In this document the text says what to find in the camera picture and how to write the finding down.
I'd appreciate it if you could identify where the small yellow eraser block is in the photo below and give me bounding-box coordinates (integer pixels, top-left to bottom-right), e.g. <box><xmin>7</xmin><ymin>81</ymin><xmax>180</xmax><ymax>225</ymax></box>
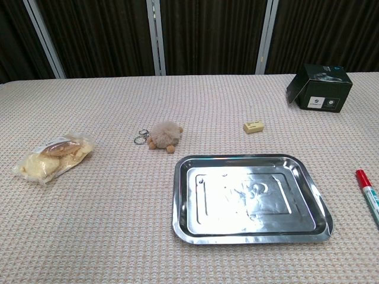
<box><xmin>243</xmin><ymin>119</ymin><xmax>265</xmax><ymax>136</ymax></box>

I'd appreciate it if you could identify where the red capped marker pen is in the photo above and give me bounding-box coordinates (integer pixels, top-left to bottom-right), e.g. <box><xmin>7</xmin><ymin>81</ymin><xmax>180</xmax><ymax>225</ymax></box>
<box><xmin>355</xmin><ymin>169</ymin><xmax>379</xmax><ymax>231</ymax></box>

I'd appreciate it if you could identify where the grey aluminium frame post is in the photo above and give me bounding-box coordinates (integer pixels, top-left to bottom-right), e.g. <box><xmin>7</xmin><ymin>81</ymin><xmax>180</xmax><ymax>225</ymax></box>
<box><xmin>254</xmin><ymin>0</ymin><xmax>280</xmax><ymax>75</ymax></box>
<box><xmin>23</xmin><ymin>0</ymin><xmax>66</xmax><ymax>79</ymax></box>
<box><xmin>146</xmin><ymin>0</ymin><xmax>167</xmax><ymax>76</ymax></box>

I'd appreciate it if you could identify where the beige plush keychain with rings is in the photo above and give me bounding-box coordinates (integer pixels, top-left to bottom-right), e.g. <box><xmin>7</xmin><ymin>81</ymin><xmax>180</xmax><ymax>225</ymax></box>
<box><xmin>133</xmin><ymin>120</ymin><xmax>184</xmax><ymax>154</ymax></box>

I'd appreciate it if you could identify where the beige woven tablecloth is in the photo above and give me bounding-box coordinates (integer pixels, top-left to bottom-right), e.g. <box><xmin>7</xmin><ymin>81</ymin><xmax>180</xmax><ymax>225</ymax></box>
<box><xmin>0</xmin><ymin>72</ymin><xmax>379</xmax><ymax>284</ymax></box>

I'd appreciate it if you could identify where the stainless steel tray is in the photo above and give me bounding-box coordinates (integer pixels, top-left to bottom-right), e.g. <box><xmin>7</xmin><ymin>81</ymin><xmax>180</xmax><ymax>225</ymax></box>
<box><xmin>172</xmin><ymin>153</ymin><xmax>334</xmax><ymax>245</ymax></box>

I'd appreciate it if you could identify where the black cardboard box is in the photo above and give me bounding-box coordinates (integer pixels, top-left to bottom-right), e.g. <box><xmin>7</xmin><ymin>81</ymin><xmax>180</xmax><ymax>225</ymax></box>
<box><xmin>285</xmin><ymin>63</ymin><xmax>354</xmax><ymax>114</ymax></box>

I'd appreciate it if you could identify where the packaged snack bag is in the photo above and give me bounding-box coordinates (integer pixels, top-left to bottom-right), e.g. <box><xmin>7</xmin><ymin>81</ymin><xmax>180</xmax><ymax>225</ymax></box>
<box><xmin>12</xmin><ymin>132</ymin><xmax>96</xmax><ymax>186</ymax></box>

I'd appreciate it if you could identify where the dark pleated curtain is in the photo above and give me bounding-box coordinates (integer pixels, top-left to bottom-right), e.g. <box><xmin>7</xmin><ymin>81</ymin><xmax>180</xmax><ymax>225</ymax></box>
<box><xmin>0</xmin><ymin>0</ymin><xmax>379</xmax><ymax>85</ymax></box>

